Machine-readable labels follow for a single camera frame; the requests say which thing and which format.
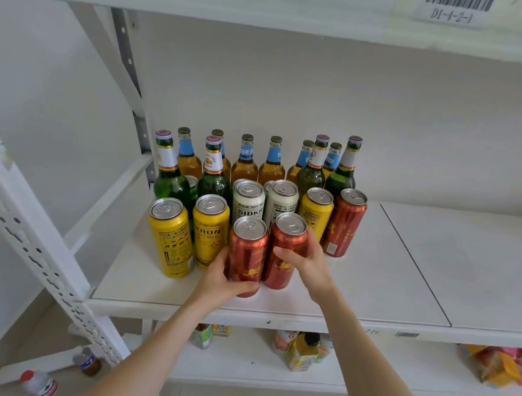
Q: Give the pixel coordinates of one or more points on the yellow juice bottle black cap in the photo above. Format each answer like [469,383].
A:
[302,354]

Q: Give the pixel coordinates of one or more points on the row of amber beer bottles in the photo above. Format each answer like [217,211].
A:
[245,165]

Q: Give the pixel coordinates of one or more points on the clear bottle red cap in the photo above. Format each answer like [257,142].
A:
[39,384]

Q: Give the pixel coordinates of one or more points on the small shelf edge label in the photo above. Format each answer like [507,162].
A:
[406,335]

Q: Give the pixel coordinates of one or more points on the yellow beverage can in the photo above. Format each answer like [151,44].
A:
[315,215]
[171,243]
[210,236]

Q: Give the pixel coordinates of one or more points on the small yellow packet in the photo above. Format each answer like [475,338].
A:
[221,330]

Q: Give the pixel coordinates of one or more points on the brown bottle white cap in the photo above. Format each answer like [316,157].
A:
[86,362]

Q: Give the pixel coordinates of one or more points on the person's right thumb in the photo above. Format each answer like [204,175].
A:
[289,256]

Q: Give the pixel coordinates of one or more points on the white barcode label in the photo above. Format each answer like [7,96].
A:
[454,10]

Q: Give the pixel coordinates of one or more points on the green and white drink carton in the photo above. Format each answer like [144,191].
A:
[202,335]

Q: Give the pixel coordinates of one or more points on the white beverage can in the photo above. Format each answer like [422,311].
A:
[268,186]
[281,201]
[248,203]
[237,181]

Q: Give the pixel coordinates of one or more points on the white metal shelving rack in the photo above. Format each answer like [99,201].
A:
[371,279]

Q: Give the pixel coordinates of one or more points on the person's right hand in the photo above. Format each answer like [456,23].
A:
[314,270]

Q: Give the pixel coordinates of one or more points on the grey perforated upright post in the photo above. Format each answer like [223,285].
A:
[127,70]

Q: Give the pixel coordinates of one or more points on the green glass beer bottle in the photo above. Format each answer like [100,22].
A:
[343,174]
[213,176]
[311,174]
[168,180]

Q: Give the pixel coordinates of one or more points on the white perforated upright post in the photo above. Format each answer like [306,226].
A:
[38,251]

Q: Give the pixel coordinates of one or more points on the green beverage can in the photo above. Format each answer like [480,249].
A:
[192,191]

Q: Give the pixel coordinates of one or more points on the person's left forearm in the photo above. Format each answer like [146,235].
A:
[156,358]

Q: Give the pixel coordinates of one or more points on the person's left hand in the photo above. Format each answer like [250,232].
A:
[212,286]

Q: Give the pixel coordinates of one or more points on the orange snack packets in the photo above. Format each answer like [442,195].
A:
[501,364]

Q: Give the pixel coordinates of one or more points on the white and pink drink bottle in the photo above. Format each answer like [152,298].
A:
[283,341]

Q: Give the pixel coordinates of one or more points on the person's left thumb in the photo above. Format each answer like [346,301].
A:
[245,288]

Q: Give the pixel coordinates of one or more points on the person's right forearm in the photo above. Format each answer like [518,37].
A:
[365,363]

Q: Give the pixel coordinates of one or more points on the red beverage can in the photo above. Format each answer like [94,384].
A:
[344,223]
[285,237]
[247,252]

